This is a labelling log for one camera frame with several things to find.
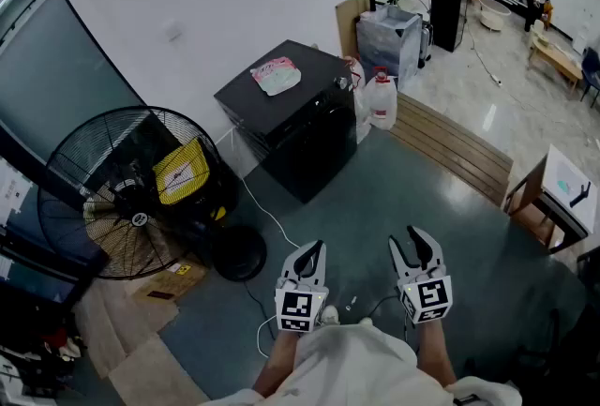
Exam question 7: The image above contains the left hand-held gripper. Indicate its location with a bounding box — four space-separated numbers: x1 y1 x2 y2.
275 240 329 334

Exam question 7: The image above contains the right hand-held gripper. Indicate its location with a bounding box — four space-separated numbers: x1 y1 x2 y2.
388 226 454 325

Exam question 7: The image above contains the black washing machine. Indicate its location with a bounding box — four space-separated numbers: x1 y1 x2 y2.
214 39 360 204

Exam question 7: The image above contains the person's right forearm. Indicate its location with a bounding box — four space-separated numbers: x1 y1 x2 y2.
414 322 458 389

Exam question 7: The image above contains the person's left forearm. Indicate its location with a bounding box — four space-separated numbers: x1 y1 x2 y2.
252 328 301 398

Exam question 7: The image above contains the person's white shirt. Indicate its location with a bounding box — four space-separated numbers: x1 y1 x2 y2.
199 323 524 406

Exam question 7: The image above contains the wooden slatted platform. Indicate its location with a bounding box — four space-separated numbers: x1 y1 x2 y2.
387 92 515 208

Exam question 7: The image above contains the wooden side table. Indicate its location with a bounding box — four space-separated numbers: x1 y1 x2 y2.
503 143 600 255

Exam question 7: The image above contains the flat cardboard box yellow label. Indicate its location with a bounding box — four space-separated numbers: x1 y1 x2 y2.
130 253 210 302

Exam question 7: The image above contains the yellow lidded bin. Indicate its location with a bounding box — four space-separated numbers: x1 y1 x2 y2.
152 139 226 220

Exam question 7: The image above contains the white printed board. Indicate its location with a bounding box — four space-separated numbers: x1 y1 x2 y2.
541 144 600 234

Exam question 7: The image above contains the black floor fan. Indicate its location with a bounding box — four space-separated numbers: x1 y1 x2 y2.
37 105 268 282

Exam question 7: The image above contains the pink detergent pouch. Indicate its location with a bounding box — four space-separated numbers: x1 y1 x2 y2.
249 56 303 98

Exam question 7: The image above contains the grey plastic-wrapped storage box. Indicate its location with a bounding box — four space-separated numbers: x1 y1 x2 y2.
355 4 423 89

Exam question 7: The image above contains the silver suitcase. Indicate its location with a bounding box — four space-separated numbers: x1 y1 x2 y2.
419 22 435 68

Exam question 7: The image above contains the low wooden table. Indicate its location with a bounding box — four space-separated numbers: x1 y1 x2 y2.
528 31 585 91

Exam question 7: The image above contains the large brown cardboard sheet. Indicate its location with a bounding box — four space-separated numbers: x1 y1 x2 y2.
335 0 376 61

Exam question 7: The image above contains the tall black cabinet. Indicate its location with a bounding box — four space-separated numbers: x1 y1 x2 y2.
429 0 470 53

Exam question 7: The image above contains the blue chair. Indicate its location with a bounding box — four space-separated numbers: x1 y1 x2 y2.
579 46 600 109

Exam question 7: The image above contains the white round tub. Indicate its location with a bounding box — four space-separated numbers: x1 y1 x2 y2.
477 0 513 33

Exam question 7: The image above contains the white floor cable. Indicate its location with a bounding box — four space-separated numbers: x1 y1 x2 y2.
213 127 302 359

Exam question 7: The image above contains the black floor cable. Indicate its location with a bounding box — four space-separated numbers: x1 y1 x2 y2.
241 279 278 342

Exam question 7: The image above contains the clear water jug red handle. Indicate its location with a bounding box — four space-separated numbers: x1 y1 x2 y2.
363 66 398 131
344 56 372 145

